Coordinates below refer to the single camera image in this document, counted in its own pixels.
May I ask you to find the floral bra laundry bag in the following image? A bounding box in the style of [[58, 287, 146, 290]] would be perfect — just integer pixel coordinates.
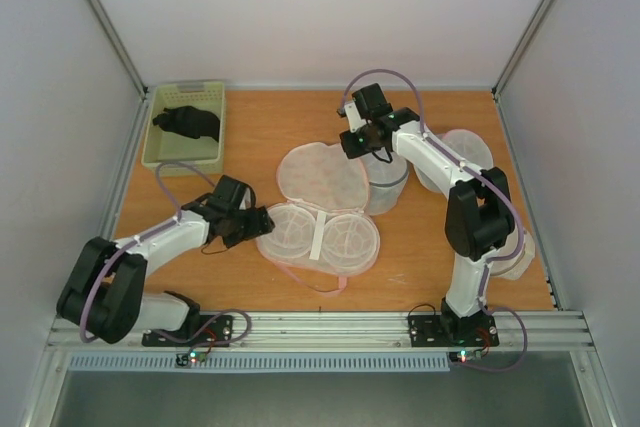
[[257, 142, 380, 297]]

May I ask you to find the black bra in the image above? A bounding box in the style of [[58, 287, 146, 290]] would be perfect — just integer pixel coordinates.
[[152, 105, 221, 142]]

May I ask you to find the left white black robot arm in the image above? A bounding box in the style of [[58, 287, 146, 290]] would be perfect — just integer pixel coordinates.
[[56, 176, 275, 345]]

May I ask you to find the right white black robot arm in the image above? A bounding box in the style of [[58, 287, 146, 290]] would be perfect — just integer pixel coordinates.
[[337, 84, 523, 344]]

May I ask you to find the grey trimmed mesh laundry bag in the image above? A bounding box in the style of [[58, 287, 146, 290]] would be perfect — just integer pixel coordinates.
[[362, 153, 409, 216]]

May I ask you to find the pink trimmed mesh laundry bag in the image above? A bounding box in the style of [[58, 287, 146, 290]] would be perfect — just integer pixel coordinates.
[[412, 129, 494, 193]]

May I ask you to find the green plastic basket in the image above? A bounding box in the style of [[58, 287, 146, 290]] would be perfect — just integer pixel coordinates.
[[141, 81, 226, 174]]

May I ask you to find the left small circuit board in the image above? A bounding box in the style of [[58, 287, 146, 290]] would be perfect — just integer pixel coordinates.
[[175, 351, 208, 368]]

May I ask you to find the small circuit board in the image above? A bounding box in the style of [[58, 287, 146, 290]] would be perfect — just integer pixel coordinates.
[[175, 351, 208, 368], [449, 348, 489, 364]]

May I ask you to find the right small circuit board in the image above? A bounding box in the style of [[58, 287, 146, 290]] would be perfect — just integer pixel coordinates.
[[449, 348, 489, 364]]

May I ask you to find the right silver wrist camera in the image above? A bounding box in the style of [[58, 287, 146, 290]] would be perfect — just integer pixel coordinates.
[[337, 101, 366, 133]]

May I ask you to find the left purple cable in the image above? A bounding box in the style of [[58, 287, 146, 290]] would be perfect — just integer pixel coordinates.
[[79, 162, 219, 344]]

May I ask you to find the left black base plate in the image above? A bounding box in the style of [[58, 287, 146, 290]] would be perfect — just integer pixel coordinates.
[[142, 314, 234, 347]]

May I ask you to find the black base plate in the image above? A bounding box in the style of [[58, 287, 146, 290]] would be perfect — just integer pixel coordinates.
[[407, 312, 500, 348], [142, 314, 234, 347]]

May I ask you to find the grey slotted cable duct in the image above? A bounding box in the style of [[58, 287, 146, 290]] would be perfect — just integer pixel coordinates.
[[68, 352, 450, 374]]

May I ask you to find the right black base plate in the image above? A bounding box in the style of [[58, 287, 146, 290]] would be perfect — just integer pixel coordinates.
[[407, 312, 500, 348]]

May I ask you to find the aluminium front rail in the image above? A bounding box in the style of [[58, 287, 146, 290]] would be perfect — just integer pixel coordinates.
[[47, 310, 594, 354]]

